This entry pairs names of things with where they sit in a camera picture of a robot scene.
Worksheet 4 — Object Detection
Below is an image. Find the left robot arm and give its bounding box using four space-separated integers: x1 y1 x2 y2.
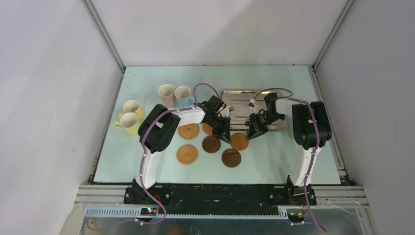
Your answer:
135 96 234 204

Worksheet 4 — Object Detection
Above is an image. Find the blue mug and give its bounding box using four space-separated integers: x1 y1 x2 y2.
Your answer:
174 86 195 107

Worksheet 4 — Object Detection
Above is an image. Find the yellow-green mug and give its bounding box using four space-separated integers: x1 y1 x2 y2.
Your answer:
114 112 141 136

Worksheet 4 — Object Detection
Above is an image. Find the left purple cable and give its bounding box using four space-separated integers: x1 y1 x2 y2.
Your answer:
84 82 221 232

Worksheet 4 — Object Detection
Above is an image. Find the light wood coaster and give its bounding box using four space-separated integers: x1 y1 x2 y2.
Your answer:
230 133 249 151
202 123 213 136

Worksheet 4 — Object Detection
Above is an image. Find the dark wood coaster centre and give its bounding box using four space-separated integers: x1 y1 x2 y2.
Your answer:
202 136 221 154

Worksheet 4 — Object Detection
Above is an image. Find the purple cable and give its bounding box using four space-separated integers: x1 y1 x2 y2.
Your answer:
253 88 328 234
84 82 221 232

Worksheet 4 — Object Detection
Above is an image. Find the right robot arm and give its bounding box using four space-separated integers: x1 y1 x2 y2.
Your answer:
247 93 332 205

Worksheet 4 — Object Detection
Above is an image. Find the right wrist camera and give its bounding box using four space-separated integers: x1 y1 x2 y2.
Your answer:
248 99 258 113

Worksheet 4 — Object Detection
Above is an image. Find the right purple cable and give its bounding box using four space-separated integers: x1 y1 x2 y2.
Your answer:
253 88 328 234

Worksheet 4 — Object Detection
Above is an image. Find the dark wood coaster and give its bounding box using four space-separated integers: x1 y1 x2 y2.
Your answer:
221 148 242 168
202 136 221 154

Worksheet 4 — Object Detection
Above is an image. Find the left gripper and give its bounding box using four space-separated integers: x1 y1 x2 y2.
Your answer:
206 114 231 144

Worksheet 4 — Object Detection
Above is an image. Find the pink cup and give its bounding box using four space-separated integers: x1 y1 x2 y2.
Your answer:
158 84 176 108

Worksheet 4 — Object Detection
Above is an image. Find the dark wood coaster lower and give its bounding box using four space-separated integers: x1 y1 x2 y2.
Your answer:
221 148 242 168

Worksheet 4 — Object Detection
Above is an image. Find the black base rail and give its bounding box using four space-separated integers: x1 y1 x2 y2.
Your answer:
123 182 317 216

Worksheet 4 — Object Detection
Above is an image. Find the metal tray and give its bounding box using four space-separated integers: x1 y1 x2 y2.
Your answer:
220 90 288 132

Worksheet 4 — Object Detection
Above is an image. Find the yellow mug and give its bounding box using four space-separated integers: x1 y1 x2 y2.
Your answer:
118 100 144 121

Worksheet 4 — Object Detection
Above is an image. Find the woven coaster upper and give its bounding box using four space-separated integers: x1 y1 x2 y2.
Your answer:
178 123 200 140

